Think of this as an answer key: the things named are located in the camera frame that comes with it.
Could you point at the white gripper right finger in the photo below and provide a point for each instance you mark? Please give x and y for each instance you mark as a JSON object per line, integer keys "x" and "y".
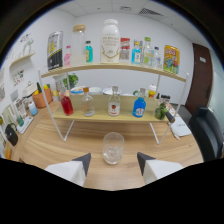
{"x": 156, "y": 168}

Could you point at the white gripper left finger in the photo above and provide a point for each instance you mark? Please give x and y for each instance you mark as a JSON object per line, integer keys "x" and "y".
{"x": 71, "y": 170}

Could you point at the small red liquid bottle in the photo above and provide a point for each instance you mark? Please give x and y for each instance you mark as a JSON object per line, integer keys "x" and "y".
{"x": 67, "y": 106}

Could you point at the orange yellow drink can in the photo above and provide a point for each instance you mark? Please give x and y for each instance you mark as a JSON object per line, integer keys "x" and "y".
{"x": 171, "y": 60}

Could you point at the green-capped clear bottle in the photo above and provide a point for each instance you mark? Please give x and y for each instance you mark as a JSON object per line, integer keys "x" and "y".
{"x": 147, "y": 55}

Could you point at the white orange yoghurt cup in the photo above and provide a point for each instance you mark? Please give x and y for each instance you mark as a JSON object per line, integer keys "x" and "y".
{"x": 152, "y": 90}

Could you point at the clear glass tumbler with ice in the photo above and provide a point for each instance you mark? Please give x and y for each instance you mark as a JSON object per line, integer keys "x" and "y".
{"x": 113, "y": 150}

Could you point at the white notebook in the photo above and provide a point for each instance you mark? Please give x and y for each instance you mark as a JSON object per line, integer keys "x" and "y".
{"x": 180, "y": 127}

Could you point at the dark muddler with wooden end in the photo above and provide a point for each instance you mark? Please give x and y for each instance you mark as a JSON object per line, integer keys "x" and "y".
{"x": 170, "y": 116}

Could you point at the glass jar of limes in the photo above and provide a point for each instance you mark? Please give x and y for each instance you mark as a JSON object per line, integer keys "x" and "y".
{"x": 161, "y": 111}

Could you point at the black office chair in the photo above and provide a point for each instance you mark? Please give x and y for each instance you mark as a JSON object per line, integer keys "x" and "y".
{"x": 208, "y": 133}

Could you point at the blue liquid bottle white label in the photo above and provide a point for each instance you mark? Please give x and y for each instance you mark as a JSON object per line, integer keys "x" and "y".
{"x": 139, "y": 108}

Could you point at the two-tier wooden shelf rack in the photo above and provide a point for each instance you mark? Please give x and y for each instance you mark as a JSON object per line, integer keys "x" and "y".
{"x": 100, "y": 107}

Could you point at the teal drinking glass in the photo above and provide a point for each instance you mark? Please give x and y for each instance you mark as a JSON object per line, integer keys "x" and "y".
{"x": 20, "y": 121}

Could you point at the blue and white bottle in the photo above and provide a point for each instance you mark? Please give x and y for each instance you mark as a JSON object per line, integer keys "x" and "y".
{"x": 32, "y": 109}

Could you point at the clear bottle with red label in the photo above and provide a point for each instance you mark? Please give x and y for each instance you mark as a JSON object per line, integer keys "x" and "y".
{"x": 114, "y": 106}

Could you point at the orange storage basket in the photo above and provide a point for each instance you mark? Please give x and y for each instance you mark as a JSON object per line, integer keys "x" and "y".
{"x": 42, "y": 99}

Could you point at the blue-rimmed tub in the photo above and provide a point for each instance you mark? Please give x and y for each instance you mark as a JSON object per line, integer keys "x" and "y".
{"x": 77, "y": 91}

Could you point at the white bowl with red pattern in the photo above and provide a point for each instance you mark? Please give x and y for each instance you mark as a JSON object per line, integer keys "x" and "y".
{"x": 110, "y": 91}

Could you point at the green potted plant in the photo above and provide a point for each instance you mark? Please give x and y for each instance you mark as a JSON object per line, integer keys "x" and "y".
{"x": 72, "y": 80}

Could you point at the brown door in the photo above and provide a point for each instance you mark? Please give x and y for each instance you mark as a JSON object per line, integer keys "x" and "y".
{"x": 200, "y": 80}

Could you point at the small dark-capped clear bottle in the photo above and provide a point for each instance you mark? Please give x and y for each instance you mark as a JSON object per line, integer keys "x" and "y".
{"x": 156, "y": 60}

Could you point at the small pink liquid bottle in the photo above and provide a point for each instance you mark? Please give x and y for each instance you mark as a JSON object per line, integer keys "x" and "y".
{"x": 67, "y": 58}

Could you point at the yellow-capped blue liquid bottle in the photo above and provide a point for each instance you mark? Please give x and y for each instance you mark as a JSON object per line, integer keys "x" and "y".
{"x": 136, "y": 56}

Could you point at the small teal liquid bottle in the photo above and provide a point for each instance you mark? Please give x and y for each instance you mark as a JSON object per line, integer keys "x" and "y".
{"x": 89, "y": 53}

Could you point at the tall black yellow can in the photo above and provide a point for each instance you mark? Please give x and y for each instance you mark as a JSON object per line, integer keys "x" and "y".
{"x": 55, "y": 51}

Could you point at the clear jar with wooden lid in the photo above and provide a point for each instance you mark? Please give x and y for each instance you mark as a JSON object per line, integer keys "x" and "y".
{"x": 78, "y": 50}

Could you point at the white figurine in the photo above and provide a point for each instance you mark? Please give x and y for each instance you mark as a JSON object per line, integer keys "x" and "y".
{"x": 28, "y": 46}

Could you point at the large white milk bottle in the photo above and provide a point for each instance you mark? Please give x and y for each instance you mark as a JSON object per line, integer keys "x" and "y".
{"x": 110, "y": 43}

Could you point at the large ceiling air vent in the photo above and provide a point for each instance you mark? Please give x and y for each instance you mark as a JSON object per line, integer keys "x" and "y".
{"x": 150, "y": 12}

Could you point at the small ceiling vent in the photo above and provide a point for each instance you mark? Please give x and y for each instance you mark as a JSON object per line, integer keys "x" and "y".
{"x": 125, "y": 8}

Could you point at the wooden wall shelf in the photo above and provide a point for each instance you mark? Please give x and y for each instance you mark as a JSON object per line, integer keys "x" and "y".
{"x": 21, "y": 59}

